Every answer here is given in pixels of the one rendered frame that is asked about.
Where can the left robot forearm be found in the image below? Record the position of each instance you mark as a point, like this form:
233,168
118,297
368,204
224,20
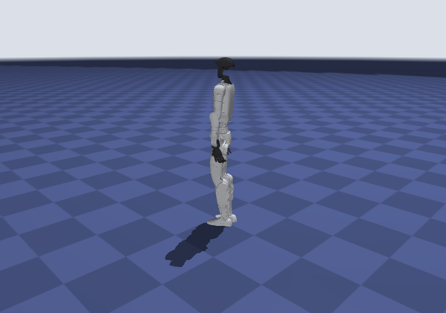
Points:
214,123

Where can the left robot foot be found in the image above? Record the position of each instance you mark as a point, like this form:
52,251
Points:
219,222

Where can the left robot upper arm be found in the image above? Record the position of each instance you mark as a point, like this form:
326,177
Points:
219,93

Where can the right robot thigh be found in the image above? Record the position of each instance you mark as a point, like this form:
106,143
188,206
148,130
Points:
225,175

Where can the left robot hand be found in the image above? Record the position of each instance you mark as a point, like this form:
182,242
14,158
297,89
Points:
216,152

